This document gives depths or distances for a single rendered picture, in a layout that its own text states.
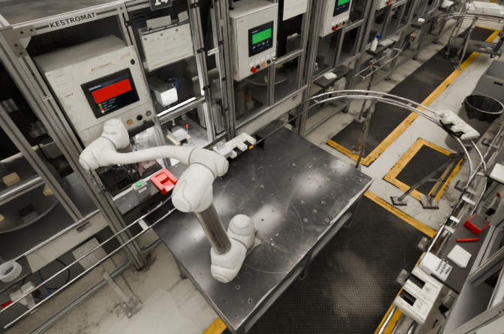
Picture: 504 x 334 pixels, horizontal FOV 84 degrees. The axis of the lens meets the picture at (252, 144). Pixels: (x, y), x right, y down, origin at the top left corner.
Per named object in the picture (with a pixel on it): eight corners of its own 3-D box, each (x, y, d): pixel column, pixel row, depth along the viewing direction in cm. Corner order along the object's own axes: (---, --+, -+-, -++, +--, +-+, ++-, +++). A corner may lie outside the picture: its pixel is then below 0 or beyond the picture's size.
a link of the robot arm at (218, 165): (198, 140, 139) (184, 159, 130) (232, 149, 134) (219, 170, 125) (201, 159, 148) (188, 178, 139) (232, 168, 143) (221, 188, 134)
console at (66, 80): (88, 152, 153) (46, 76, 122) (70, 128, 168) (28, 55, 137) (157, 118, 174) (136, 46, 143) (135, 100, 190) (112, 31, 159)
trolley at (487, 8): (441, 59, 526) (467, 4, 461) (442, 48, 563) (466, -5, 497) (497, 70, 495) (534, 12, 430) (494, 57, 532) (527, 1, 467)
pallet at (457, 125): (430, 119, 266) (436, 110, 259) (444, 117, 268) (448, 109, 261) (460, 145, 239) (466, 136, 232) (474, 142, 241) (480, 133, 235)
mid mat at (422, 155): (432, 208, 286) (433, 207, 285) (381, 179, 315) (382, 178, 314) (465, 158, 337) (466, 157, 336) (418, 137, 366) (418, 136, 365)
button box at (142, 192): (140, 201, 185) (135, 190, 177) (135, 194, 189) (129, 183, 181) (151, 194, 189) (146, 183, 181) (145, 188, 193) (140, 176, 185)
